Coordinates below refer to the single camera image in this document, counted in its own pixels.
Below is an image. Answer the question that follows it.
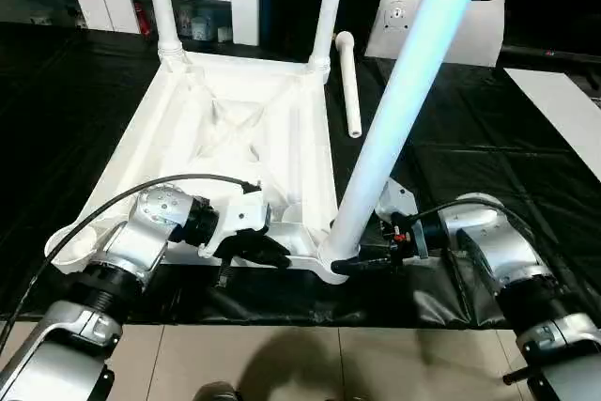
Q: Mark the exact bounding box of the black work mat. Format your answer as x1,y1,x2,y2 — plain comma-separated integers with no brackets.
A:
0,21,601,329

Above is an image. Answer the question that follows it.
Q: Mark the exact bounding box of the grey left robot foot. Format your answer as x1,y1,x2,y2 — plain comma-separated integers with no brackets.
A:
193,382,243,401

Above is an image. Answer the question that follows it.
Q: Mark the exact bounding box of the flat white board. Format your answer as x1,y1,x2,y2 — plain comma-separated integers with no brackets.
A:
504,68,601,181

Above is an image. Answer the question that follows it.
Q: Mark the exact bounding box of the white plastic bag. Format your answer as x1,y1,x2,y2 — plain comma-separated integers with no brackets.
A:
364,0,506,69

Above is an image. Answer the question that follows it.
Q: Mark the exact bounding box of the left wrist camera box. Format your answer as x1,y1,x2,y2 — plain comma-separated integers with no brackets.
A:
199,190,274,259

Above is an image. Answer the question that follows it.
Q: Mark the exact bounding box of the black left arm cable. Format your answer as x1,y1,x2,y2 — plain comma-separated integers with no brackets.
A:
0,174,262,346

